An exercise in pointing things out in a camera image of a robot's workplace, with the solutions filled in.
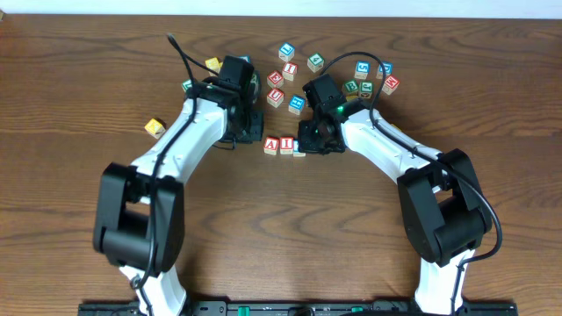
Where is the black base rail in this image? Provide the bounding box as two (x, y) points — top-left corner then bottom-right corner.
(77, 300), (518, 316)

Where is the green L block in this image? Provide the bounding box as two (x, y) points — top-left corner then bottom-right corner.
(182, 80), (192, 92)

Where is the red U block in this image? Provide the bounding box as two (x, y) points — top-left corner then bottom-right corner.
(266, 88), (285, 108)

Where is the yellow block top left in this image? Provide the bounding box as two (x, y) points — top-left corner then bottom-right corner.
(205, 57), (222, 75)

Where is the blue 2 block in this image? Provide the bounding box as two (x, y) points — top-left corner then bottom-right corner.
(292, 140), (306, 157)

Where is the green 4 block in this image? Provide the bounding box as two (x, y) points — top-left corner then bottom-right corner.
(307, 53), (325, 73)

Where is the blue D block right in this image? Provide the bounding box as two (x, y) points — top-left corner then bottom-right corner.
(376, 61), (393, 79)

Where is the yellow block lower left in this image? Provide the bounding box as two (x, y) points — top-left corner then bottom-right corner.
(144, 118), (166, 139)

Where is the blue L block top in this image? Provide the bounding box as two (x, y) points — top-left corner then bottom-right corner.
(278, 42), (295, 62)

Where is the red M block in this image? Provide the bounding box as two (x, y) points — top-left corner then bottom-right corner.
(382, 75), (400, 96)

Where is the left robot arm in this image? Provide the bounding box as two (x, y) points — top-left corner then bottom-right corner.
(79, 56), (263, 315)

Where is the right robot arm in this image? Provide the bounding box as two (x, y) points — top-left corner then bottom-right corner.
(298, 75), (502, 315)

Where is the red A block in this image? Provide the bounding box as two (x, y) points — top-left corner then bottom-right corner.
(263, 137), (280, 155)

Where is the blue H block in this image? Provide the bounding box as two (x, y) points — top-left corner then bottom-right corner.
(288, 95), (306, 115)

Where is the red E block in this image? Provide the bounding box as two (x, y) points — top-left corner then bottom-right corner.
(267, 70), (285, 89)

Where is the blue 5 block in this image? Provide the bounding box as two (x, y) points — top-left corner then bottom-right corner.
(354, 61), (371, 80)

